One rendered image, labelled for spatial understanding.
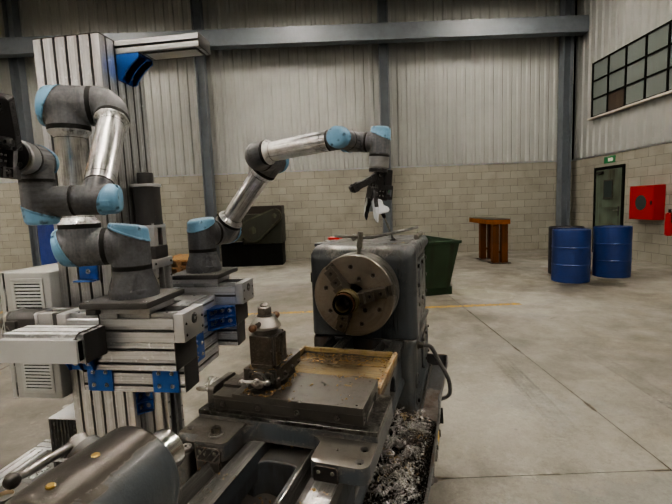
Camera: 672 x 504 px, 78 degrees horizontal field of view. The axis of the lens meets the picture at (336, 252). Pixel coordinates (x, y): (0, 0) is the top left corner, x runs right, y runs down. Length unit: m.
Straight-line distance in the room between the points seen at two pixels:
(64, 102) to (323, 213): 10.40
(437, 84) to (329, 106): 2.97
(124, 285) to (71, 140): 0.45
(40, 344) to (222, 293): 0.68
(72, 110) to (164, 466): 1.10
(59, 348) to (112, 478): 0.90
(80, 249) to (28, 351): 0.32
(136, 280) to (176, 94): 11.46
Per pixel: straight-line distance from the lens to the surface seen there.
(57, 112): 1.48
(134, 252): 1.42
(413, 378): 1.82
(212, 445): 1.06
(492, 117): 12.64
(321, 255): 1.77
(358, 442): 1.01
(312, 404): 1.03
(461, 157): 12.26
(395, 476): 1.48
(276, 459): 1.10
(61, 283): 1.81
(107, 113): 1.41
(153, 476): 0.61
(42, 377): 1.90
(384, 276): 1.55
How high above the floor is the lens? 1.42
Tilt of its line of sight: 6 degrees down
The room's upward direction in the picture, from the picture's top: 2 degrees counter-clockwise
